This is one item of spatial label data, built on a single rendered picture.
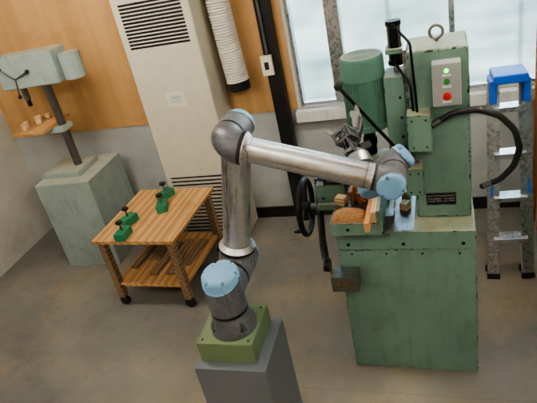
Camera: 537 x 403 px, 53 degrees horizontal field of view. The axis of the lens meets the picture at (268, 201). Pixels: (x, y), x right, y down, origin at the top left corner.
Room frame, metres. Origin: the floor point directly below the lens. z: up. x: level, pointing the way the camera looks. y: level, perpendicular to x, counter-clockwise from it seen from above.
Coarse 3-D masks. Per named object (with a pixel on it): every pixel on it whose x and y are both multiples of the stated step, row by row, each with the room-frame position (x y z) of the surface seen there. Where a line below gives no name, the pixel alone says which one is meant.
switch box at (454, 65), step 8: (432, 64) 1.86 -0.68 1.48; (440, 64) 1.84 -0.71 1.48; (448, 64) 1.83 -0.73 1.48; (456, 64) 1.82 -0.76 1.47; (432, 72) 1.85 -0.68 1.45; (440, 72) 1.84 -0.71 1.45; (448, 72) 1.83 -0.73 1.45; (456, 72) 1.82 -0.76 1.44; (432, 80) 1.85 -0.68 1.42; (440, 80) 1.84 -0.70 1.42; (456, 80) 1.82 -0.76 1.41; (432, 88) 1.85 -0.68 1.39; (440, 88) 1.84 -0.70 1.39; (448, 88) 1.83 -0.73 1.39; (456, 88) 1.82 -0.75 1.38; (440, 96) 1.84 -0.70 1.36; (456, 96) 1.82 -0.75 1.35; (440, 104) 1.84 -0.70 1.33; (448, 104) 1.83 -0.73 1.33; (456, 104) 1.82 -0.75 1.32
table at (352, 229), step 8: (384, 200) 2.01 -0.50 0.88; (320, 208) 2.11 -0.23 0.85; (328, 208) 2.10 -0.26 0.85; (336, 208) 2.00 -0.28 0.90; (360, 208) 1.96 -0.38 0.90; (384, 208) 1.98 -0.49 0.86; (336, 224) 1.88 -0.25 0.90; (344, 224) 1.87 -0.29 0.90; (352, 224) 1.85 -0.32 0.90; (360, 224) 1.84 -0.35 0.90; (376, 224) 1.82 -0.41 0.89; (336, 232) 1.88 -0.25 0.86; (344, 232) 1.87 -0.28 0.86; (352, 232) 1.85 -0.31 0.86; (360, 232) 1.84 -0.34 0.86; (368, 232) 1.83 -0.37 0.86; (376, 232) 1.82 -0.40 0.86
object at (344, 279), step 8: (336, 272) 1.93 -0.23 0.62; (344, 272) 1.92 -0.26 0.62; (352, 272) 1.90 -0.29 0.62; (336, 280) 1.89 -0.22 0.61; (344, 280) 1.88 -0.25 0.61; (352, 280) 1.87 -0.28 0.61; (360, 280) 1.92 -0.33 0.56; (336, 288) 1.89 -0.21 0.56; (344, 288) 1.88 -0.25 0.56; (352, 288) 1.87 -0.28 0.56
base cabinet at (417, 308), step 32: (352, 256) 1.94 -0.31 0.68; (384, 256) 1.89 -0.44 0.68; (416, 256) 1.84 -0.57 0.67; (448, 256) 1.80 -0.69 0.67; (384, 288) 1.90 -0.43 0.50; (416, 288) 1.85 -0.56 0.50; (448, 288) 1.80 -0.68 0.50; (352, 320) 1.96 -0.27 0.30; (384, 320) 1.90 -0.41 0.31; (416, 320) 1.85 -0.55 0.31; (448, 320) 1.80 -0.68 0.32; (384, 352) 1.91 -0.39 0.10; (416, 352) 1.86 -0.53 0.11; (448, 352) 1.80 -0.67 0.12
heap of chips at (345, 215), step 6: (336, 210) 1.94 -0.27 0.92; (342, 210) 1.91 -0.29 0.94; (348, 210) 1.90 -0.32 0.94; (354, 210) 1.89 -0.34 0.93; (360, 210) 1.90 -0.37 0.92; (336, 216) 1.90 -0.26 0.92; (342, 216) 1.89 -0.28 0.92; (348, 216) 1.88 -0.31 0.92; (354, 216) 1.87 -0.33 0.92; (360, 216) 1.86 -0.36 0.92; (336, 222) 1.89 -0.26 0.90; (342, 222) 1.88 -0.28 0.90; (348, 222) 1.87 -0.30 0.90
